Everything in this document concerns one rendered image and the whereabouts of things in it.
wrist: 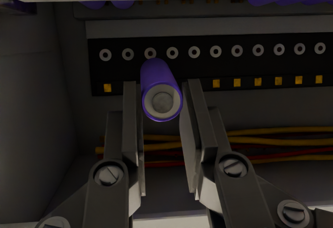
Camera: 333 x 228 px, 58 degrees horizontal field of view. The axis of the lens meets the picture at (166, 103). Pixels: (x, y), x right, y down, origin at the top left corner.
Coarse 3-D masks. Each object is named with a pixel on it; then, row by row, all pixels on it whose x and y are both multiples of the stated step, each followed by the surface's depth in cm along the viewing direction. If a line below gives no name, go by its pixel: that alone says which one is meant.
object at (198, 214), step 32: (256, 128) 32; (288, 128) 32; (320, 128) 33; (96, 160) 33; (160, 160) 32; (256, 160) 28; (288, 160) 29; (320, 160) 31; (64, 192) 26; (160, 192) 25; (288, 192) 25; (320, 192) 25; (0, 224) 16; (32, 224) 16; (160, 224) 16; (192, 224) 16
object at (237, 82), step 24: (96, 48) 27; (120, 48) 28; (144, 48) 28; (264, 48) 29; (288, 48) 29; (312, 48) 29; (96, 72) 28; (120, 72) 28; (192, 72) 29; (216, 72) 29; (240, 72) 29; (264, 72) 29; (288, 72) 29; (312, 72) 30
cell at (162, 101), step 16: (144, 64) 18; (160, 64) 16; (144, 80) 14; (160, 80) 13; (144, 96) 13; (160, 96) 12; (176, 96) 13; (144, 112) 13; (160, 112) 13; (176, 112) 13
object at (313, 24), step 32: (0, 0) 13; (0, 32) 16; (32, 32) 21; (96, 32) 26; (128, 32) 27; (160, 32) 27; (192, 32) 27; (224, 32) 27; (256, 32) 28; (288, 32) 28
